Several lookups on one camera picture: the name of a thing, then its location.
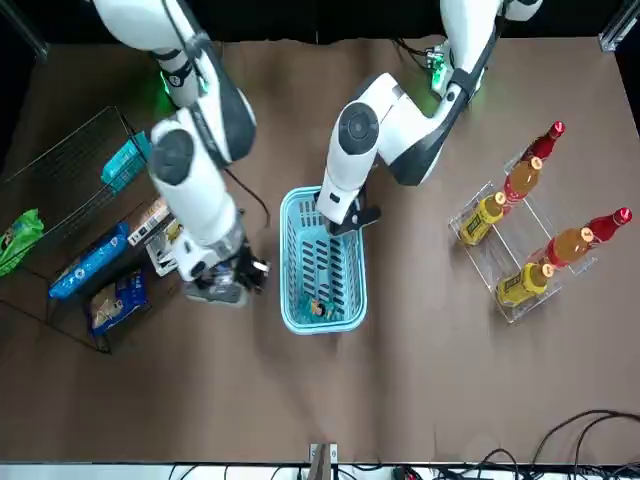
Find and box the long blue cookie packet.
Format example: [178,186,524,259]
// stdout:
[48,222,131,301]

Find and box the yellow drink bottle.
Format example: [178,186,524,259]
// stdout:
[494,262,555,307]
[458,190,507,246]

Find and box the orange tea bottle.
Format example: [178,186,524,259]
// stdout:
[502,155,545,214]
[537,227,596,271]

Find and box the red cola bottle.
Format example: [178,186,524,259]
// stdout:
[519,120,567,164]
[582,207,634,241]

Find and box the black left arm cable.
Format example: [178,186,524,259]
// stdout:
[439,9,506,131]

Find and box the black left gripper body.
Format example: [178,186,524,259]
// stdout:
[327,187,381,237]

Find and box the green chips bag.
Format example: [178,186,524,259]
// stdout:
[0,208,45,279]

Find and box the white snack box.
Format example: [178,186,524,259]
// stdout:
[144,219,186,279]

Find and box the black desk cable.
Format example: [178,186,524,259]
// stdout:
[477,409,640,480]

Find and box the black left base cable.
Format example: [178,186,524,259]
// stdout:
[392,37,436,69]

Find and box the clear acrylic bottle tray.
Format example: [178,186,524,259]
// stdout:
[448,149,601,325]

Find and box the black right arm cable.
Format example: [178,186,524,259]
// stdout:
[222,167,272,231]

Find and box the aluminium post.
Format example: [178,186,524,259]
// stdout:
[308,442,339,480]

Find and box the aluminium frame bar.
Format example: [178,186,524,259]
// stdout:
[597,7,640,54]

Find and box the black wire rack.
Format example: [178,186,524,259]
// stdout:
[0,105,176,356]

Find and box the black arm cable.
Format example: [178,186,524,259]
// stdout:
[439,9,506,131]
[222,167,272,231]

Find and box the light blue plastic basket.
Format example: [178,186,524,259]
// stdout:
[278,185,369,335]

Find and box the dark blue snack bag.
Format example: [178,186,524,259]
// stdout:
[88,269,151,337]

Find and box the teal wipes pack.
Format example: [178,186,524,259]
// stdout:
[99,132,154,196]

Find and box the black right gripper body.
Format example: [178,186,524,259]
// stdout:
[231,241,274,295]

